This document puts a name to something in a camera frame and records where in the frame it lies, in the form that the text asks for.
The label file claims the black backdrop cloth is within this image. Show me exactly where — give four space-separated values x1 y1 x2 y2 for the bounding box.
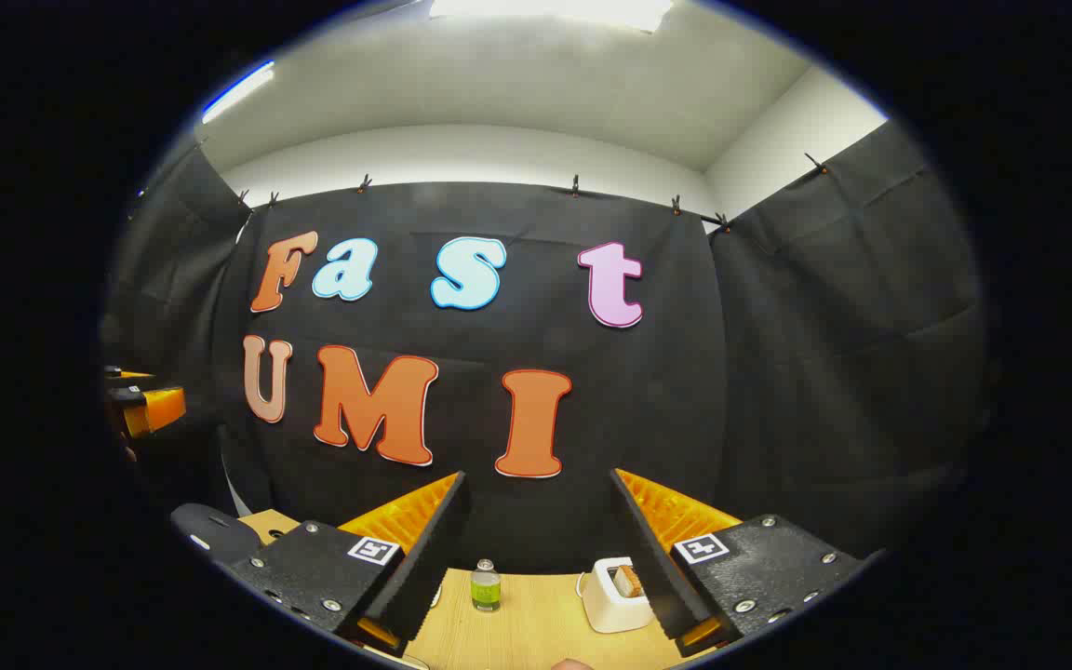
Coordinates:
103 121 988 573

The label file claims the rice cooker with black lid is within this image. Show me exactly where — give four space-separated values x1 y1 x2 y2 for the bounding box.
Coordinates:
170 502 262 565

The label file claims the row of black cloth clips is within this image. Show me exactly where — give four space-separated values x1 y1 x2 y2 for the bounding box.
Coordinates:
236 152 827 234

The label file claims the white toaster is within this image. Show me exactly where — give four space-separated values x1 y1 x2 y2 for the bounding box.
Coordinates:
581 556 656 635

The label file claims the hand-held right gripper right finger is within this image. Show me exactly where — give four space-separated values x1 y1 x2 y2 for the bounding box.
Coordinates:
609 468 872 659

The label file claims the green label water bottle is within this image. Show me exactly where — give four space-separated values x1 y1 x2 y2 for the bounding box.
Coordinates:
470 558 503 613

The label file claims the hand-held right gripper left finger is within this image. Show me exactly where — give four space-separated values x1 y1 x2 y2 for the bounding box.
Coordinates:
224 470 474 657

